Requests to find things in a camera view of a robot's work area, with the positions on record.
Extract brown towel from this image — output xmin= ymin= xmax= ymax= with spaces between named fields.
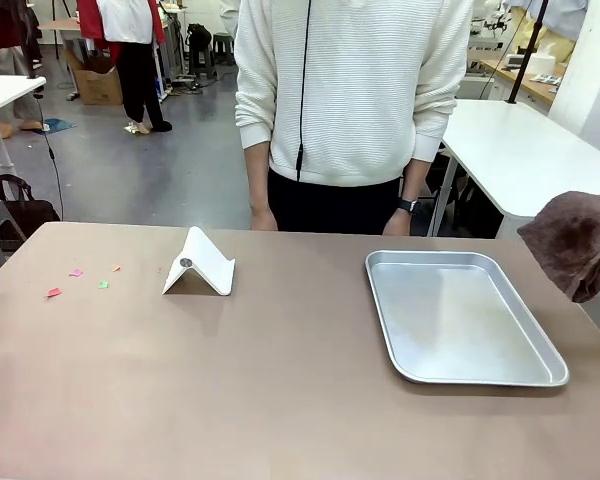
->
xmin=517 ymin=191 xmax=600 ymax=304

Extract black stool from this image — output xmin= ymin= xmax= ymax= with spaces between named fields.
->
xmin=185 ymin=22 xmax=217 ymax=80

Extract black bag with handles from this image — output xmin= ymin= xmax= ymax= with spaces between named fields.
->
xmin=0 ymin=174 xmax=62 ymax=247

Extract brown cardboard box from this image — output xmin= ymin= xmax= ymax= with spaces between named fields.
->
xmin=61 ymin=48 xmax=125 ymax=107

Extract green plastic stool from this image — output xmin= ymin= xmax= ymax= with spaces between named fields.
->
xmin=211 ymin=31 xmax=237 ymax=67

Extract person's right hand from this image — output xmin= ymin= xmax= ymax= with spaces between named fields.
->
xmin=249 ymin=206 xmax=280 ymax=233

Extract black stand pole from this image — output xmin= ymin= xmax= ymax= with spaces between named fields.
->
xmin=507 ymin=0 xmax=552 ymax=105

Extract person's left hand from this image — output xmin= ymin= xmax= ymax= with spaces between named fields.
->
xmin=381 ymin=211 xmax=413 ymax=237

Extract black trousers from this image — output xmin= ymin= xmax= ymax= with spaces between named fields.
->
xmin=266 ymin=166 xmax=404 ymax=236

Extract white folded roller stand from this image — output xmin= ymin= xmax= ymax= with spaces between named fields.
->
xmin=161 ymin=225 xmax=237 ymax=297

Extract bystander in red and white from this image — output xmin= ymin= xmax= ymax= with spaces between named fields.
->
xmin=76 ymin=0 xmax=174 ymax=135

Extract wooden workbench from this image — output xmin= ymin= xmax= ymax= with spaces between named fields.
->
xmin=479 ymin=57 xmax=567 ymax=107

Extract person's left forearm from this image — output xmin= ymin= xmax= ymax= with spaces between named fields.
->
xmin=400 ymin=158 xmax=428 ymax=202

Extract silver metal tray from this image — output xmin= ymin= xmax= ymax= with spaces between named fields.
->
xmin=364 ymin=249 xmax=571 ymax=387

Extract person's right forearm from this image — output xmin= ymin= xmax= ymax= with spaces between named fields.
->
xmin=244 ymin=141 xmax=273 ymax=211

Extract black hanging cord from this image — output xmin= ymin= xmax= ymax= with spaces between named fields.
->
xmin=295 ymin=0 xmax=314 ymax=182

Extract thin black hanging cable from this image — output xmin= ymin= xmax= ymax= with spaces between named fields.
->
xmin=32 ymin=92 xmax=66 ymax=221

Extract small white side table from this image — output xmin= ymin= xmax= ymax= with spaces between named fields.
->
xmin=0 ymin=74 xmax=48 ymax=169

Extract large white work table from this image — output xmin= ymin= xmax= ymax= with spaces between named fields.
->
xmin=426 ymin=98 xmax=600 ymax=239

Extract white knit sweater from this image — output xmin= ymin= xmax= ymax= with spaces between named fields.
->
xmin=233 ymin=0 xmax=474 ymax=189

